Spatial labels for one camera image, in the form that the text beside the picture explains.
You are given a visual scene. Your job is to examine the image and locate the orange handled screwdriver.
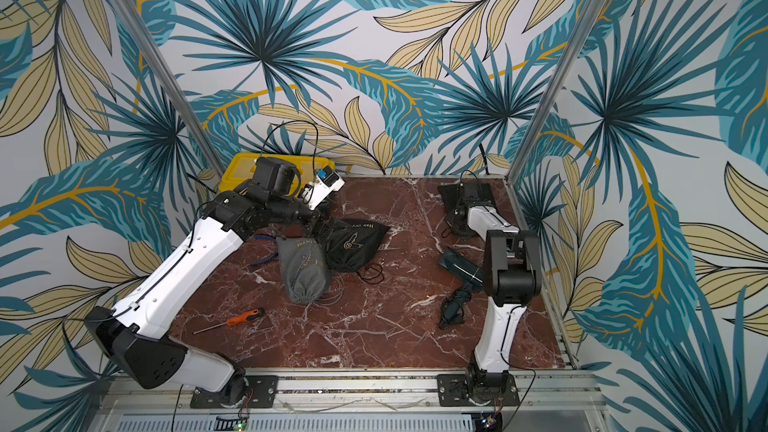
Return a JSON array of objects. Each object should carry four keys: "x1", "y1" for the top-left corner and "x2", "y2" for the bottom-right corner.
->
[{"x1": 194, "y1": 308, "x2": 265, "y2": 335}]

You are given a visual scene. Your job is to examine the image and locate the blue handled cutting pliers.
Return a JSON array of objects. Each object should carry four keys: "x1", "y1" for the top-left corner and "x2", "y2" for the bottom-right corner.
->
[{"x1": 249, "y1": 234, "x2": 279, "y2": 267}]

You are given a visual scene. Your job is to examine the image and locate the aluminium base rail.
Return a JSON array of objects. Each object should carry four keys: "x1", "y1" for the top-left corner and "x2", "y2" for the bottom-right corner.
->
[{"x1": 89, "y1": 368, "x2": 610, "y2": 431}]

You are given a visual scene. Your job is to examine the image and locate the yellow and black toolbox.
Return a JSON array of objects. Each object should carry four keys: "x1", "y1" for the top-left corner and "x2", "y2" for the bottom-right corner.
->
[{"x1": 219, "y1": 153, "x2": 336, "y2": 198}]

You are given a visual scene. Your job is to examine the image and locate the grey fabric drawstring pouch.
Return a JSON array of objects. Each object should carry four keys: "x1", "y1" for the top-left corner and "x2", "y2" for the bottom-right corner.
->
[{"x1": 277, "y1": 238, "x2": 332, "y2": 304}]

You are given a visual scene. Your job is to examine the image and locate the black hair dryer bag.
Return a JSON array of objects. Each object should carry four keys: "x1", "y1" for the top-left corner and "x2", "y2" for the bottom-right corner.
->
[{"x1": 321, "y1": 218, "x2": 390, "y2": 273}]

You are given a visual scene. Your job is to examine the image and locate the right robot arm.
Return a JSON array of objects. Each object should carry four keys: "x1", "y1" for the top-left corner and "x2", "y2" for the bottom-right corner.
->
[{"x1": 459, "y1": 205, "x2": 543, "y2": 405}]

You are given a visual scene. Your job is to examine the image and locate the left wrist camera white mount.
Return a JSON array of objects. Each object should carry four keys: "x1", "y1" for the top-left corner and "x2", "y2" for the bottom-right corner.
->
[{"x1": 300, "y1": 166, "x2": 345, "y2": 210}]

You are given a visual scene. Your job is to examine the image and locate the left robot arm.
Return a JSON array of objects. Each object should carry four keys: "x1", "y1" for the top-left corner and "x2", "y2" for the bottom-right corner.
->
[{"x1": 84, "y1": 157, "x2": 344, "y2": 407}]

